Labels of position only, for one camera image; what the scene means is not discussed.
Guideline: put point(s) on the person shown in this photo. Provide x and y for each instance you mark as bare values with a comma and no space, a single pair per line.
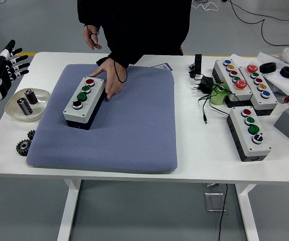
147,25

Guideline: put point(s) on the large white paper sheet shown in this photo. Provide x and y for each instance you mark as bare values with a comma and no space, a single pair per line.
285,82

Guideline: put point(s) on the green plastic object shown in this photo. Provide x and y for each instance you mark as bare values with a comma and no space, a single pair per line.
217,99

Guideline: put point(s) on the blue-grey padded mat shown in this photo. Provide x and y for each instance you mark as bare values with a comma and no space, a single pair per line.
134,125

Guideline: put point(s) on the white table leg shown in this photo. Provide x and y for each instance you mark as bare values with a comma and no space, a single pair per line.
247,213
68,213

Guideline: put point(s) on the small dark metal gear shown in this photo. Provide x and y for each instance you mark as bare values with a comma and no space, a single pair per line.
31,135

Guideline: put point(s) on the metal floor bracket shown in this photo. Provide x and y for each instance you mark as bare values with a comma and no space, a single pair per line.
213,200

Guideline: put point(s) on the small white paper sheet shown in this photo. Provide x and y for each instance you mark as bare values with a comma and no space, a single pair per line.
237,58

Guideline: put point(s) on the black upright device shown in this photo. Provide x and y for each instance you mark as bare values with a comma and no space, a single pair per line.
198,62

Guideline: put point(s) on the purple white card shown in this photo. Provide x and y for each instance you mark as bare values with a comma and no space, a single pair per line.
163,66

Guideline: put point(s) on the white shallow dish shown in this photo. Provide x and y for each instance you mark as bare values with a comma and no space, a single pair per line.
14,113

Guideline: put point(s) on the grey five-button box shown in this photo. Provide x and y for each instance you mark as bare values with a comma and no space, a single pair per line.
272,100
224,72

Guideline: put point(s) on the dark cylindrical battery cell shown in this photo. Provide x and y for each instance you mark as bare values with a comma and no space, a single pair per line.
24,106
31,96

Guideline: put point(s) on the grey four-button control box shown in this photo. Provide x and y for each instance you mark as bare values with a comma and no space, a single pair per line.
244,143
84,100

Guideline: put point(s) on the person's left hand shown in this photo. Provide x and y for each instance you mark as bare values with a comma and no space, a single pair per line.
113,80

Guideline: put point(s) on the large dark metal gear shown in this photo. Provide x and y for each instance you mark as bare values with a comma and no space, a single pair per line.
22,148

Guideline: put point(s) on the black power adapter plug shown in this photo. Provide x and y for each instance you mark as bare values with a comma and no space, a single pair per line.
206,82

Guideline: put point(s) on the person's right hand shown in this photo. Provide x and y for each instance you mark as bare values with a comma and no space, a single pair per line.
89,37

